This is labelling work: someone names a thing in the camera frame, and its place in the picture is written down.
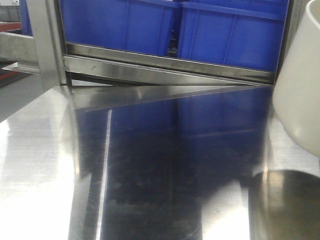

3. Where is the white plastic bin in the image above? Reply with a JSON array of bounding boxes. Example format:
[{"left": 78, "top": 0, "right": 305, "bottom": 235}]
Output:
[{"left": 272, "top": 0, "right": 320, "bottom": 157}]

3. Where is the stainless steel shelf rack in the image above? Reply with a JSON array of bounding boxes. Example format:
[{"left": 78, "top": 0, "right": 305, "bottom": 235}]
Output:
[{"left": 0, "top": 0, "right": 307, "bottom": 90}]

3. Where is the left blue storage crate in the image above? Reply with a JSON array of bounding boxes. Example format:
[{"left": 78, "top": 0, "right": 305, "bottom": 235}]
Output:
[{"left": 60, "top": 0, "right": 180, "bottom": 56}]

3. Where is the blue storage crate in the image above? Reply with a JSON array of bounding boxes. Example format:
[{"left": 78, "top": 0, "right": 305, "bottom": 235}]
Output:
[
  {"left": 177, "top": 0, "right": 289, "bottom": 72},
  {"left": 60, "top": 0, "right": 180, "bottom": 56}
]

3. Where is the right blue storage crate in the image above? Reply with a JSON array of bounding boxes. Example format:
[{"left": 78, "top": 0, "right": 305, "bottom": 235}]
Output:
[{"left": 177, "top": 0, "right": 289, "bottom": 72}]

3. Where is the far left blue crate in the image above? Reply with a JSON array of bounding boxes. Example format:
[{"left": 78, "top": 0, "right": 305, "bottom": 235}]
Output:
[{"left": 19, "top": 0, "right": 33, "bottom": 36}]

